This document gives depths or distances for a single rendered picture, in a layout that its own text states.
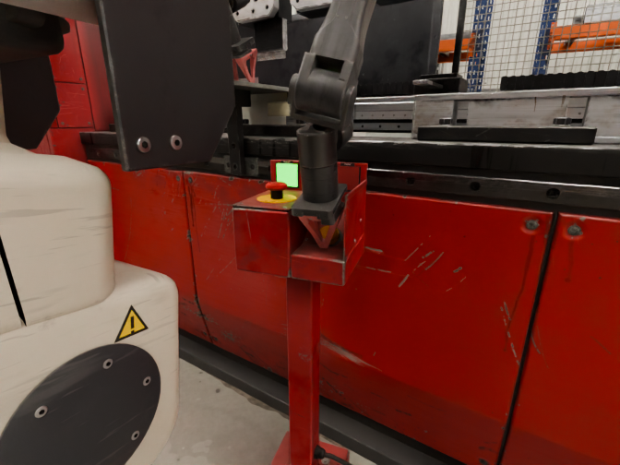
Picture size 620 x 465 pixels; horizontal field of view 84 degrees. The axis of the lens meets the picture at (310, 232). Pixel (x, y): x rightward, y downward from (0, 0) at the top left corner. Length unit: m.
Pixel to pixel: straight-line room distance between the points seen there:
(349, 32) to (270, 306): 0.77
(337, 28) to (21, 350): 0.45
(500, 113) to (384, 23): 0.78
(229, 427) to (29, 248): 1.09
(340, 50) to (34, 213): 0.38
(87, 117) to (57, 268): 1.48
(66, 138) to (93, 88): 0.23
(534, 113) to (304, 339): 0.62
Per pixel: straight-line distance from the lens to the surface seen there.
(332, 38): 0.50
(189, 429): 1.30
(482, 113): 0.83
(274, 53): 1.09
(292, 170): 0.70
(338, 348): 0.98
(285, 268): 0.59
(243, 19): 1.12
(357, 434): 1.17
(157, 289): 0.29
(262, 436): 1.23
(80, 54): 1.73
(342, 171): 0.67
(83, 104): 1.70
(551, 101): 0.83
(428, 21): 1.45
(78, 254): 0.25
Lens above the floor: 0.91
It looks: 18 degrees down
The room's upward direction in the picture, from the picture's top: straight up
